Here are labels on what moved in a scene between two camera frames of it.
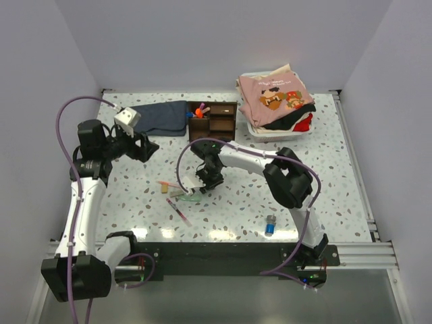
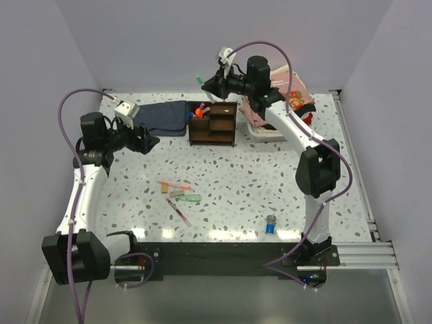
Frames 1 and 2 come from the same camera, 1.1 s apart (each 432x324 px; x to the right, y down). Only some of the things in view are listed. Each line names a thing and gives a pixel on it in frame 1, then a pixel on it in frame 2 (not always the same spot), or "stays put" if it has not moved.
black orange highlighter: x=199 y=113 stays put
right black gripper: x=208 y=185 -> x=217 y=85
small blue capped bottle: x=271 y=225 stays put
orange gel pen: x=163 y=182 stays put
